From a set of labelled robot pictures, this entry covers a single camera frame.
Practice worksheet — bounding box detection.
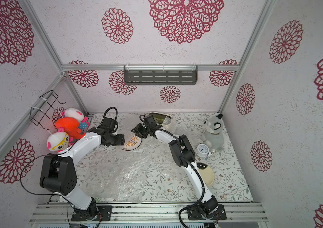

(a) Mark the pink plate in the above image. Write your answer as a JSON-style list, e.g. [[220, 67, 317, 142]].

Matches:
[[122, 135, 142, 151]]

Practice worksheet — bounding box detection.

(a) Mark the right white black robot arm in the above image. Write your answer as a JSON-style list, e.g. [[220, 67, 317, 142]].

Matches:
[[131, 115, 218, 215]]

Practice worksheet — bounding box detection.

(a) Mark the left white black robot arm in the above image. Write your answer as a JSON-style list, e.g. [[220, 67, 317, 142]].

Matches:
[[40, 128, 125, 219]]

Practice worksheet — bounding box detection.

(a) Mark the cream box with dark lid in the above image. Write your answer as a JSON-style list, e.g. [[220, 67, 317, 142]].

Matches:
[[148, 112, 173, 128]]

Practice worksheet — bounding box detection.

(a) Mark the red octopus plush toy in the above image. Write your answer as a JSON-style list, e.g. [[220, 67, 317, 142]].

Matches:
[[56, 117, 86, 140]]

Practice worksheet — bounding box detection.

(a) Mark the white pink plush top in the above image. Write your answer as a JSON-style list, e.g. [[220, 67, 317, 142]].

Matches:
[[61, 108, 90, 130]]

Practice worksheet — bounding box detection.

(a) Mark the white plush with yellow glasses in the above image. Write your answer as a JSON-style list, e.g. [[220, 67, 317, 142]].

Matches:
[[46, 128, 75, 152]]

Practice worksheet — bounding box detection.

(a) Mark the small white round clock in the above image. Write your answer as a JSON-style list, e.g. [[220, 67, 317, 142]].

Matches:
[[196, 143, 211, 159]]

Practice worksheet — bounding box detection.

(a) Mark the grey raccoon plush toy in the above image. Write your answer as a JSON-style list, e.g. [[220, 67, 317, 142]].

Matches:
[[201, 113, 224, 153]]

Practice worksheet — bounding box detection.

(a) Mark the grey metal wall shelf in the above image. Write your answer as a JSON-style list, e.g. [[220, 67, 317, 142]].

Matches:
[[123, 65, 198, 86]]

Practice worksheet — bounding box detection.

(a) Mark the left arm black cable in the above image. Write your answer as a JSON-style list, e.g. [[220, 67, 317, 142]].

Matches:
[[19, 106, 119, 223]]

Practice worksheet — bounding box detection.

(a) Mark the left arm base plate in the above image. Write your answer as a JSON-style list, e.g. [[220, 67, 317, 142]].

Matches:
[[71, 205, 113, 222]]

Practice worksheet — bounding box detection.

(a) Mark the black wire wall basket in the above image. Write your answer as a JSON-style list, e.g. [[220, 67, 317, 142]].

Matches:
[[29, 90, 66, 130]]

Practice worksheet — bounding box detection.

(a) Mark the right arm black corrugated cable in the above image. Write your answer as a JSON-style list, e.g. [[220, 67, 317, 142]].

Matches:
[[138, 114, 206, 228]]

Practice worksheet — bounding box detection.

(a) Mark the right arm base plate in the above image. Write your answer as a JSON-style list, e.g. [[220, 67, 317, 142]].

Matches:
[[187, 204, 227, 220]]

